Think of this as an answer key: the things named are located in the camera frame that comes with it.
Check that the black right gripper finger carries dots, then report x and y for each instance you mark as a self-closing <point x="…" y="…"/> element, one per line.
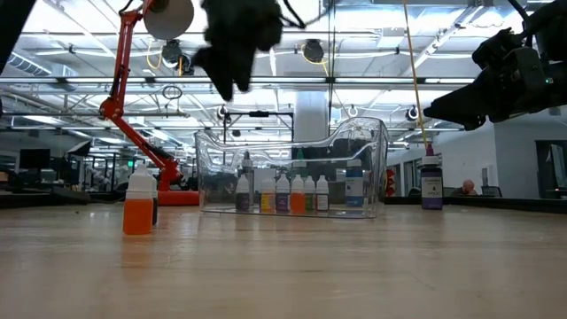
<point x="469" y="95"/>
<point x="465" y="117"/>

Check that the black monitor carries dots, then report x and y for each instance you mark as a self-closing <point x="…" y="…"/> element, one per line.
<point x="35" y="158"/>

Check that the large violet food coloring bottle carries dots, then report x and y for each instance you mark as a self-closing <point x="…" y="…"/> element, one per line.
<point x="432" y="190"/>

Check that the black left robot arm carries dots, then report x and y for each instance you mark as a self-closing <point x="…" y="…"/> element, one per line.
<point x="9" y="22"/>

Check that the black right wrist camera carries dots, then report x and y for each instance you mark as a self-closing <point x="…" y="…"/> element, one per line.
<point x="498" y="46"/>

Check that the clear plastic bin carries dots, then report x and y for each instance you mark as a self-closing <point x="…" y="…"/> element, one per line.
<point x="221" y="195"/>

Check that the small green food coloring bottle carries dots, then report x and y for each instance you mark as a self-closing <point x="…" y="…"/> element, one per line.
<point x="309" y="199"/>

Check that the red desk lamp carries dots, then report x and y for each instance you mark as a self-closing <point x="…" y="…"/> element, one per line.
<point x="164" y="197"/>

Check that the large black food coloring bottle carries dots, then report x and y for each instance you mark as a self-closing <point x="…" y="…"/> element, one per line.
<point x="247" y="166"/>

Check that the small red food coloring bottle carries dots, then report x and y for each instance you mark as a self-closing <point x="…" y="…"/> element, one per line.
<point x="322" y="200"/>

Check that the person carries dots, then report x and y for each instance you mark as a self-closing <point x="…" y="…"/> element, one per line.
<point x="467" y="186"/>

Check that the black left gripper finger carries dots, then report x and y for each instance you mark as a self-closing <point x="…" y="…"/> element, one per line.
<point x="219" y="71"/>
<point x="246" y="66"/>

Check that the red wall sign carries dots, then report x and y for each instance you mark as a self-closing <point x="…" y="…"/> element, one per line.
<point x="390" y="182"/>

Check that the small orange food coloring bottle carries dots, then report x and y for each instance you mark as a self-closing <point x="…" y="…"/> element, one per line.
<point x="138" y="217"/>
<point x="297" y="203"/>

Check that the large blue food coloring bottle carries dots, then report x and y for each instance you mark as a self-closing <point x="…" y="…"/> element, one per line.
<point x="354" y="190"/>

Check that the white building column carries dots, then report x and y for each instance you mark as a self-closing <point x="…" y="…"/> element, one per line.
<point x="312" y="115"/>

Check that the small purple food coloring bottle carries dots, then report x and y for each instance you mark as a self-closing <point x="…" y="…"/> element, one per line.
<point x="282" y="201"/>

